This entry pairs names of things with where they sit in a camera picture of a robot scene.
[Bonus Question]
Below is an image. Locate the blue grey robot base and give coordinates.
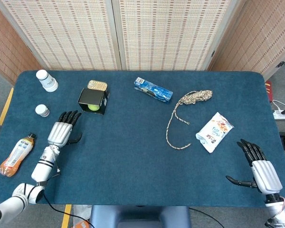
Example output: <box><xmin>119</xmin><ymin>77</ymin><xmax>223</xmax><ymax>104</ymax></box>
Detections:
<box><xmin>89</xmin><ymin>205</ymin><xmax>192</xmax><ymax>228</ymax></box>

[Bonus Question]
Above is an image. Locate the pale bamboo screen panel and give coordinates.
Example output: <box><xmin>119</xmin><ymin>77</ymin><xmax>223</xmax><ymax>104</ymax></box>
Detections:
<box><xmin>0</xmin><ymin>0</ymin><xmax>122</xmax><ymax>71</ymax></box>
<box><xmin>111</xmin><ymin>0</ymin><xmax>249</xmax><ymax>71</ymax></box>

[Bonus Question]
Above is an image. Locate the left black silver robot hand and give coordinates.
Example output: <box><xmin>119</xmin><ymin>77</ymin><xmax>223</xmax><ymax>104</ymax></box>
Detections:
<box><xmin>47</xmin><ymin>110</ymin><xmax>83</xmax><ymax>148</ymax></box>

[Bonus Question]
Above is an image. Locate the orange tea drink bottle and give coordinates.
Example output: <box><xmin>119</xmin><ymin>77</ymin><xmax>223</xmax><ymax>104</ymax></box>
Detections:
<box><xmin>0</xmin><ymin>133</ymin><xmax>37</xmax><ymax>178</ymax></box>

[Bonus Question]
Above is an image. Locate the white snack bag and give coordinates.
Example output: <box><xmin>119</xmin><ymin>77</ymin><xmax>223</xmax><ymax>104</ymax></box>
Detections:
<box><xmin>195</xmin><ymin>112</ymin><xmax>235</xmax><ymax>154</ymax></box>

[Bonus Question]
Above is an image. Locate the white power cable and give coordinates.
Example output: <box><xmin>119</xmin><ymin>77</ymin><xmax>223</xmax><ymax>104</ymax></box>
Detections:
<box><xmin>272</xmin><ymin>99</ymin><xmax>285</xmax><ymax>112</ymax></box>

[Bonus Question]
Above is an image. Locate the large white pill bottle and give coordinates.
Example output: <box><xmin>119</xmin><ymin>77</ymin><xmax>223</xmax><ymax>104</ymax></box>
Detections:
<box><xmin>36</xmin><ymin>69</ymin><xmax>59</xmax><ymax>93</ymax></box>

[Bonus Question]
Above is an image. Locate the red yellow flat package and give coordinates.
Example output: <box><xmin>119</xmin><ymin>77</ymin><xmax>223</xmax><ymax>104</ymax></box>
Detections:
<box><xmin>265</xmin><ymin>80</ymin><xmax>275</xmax><ymax>103</ymax></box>

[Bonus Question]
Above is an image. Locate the blue felt table cover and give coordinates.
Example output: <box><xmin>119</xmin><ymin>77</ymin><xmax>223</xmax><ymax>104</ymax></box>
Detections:
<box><xmin>0</xmin><ymin>70</ymin><xmax>285</xmax><ymax>208</ymax></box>

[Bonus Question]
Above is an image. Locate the orange printed package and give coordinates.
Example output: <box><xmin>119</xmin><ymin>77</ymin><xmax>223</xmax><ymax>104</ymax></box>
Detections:
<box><xmin>75</xmin><ymin>219</ymin><xmax>90</xmax><ymax>228</ymax></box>

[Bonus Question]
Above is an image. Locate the orange woven screen panel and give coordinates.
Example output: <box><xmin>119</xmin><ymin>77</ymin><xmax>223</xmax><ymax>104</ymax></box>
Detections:
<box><xmin>208</xmin><ymin>0</ymin><xmax>285</xmax><ymax>81</ymax></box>
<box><xmin>0</xmin><ymin>0</ymin><xmax>42</xmax><ymax>84</ymax></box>

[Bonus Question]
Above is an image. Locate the black open cardboard box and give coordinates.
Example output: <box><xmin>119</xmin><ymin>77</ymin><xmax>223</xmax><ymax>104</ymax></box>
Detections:
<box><xmin>77</xmin><ymin>87</ymin><xmax>110</xmax><ymax>115</ymax></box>

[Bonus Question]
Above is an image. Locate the beige braided rope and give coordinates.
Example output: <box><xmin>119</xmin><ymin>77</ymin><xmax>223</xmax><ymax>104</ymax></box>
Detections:
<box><xmin>166</xmin><ymin>89</ymin><xmax>213</xmax><ymax>150</ymax></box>

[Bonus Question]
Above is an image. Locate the black floor cable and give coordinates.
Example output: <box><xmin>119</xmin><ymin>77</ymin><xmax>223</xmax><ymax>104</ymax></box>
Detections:
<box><xmin>189</xmin><ymin>207</ymin><xmax>225</xmax><ymax>228</ymax></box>

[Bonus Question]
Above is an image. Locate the small white pill bottle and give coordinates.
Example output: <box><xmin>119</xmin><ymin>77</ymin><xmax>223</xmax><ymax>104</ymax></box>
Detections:
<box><xmin>35</xmin><ymin>104</ymin><xmax>50</xmax><ymax>118</ymax></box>

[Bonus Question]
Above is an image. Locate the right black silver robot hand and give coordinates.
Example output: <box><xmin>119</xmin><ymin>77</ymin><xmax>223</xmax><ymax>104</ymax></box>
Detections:
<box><xmin>225</xmin><ymin>139</ymin><xmax>284</xmax><ymax>196</ymax></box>

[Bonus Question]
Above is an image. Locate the white power strip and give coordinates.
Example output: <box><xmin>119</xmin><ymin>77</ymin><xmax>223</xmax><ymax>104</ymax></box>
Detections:
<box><xmin>273</xmin><ymin>109</ymin><xmax>285</xmax><ymax>120</ymax></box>

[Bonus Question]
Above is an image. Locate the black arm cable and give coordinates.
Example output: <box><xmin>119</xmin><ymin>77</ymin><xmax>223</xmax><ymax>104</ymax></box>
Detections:
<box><xmin>43</xmin><ymin>191</ymin><xmax>95</xmax><ymax>228</ymax></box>

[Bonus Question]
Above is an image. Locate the gold sardine tin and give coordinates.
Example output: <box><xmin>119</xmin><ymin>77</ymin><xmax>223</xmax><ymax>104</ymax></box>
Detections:
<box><xmin>86</xmin><ymin>80</ymin><xmax>109</xmax><ymax>92</ymax></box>

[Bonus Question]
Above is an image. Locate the blue toothpaste carton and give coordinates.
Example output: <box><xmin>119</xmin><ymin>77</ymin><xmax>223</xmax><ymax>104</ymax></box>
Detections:
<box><xmin>133</xmin><ymin>76</ymin><xmax>174</xmax><ymax>104</ymax></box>

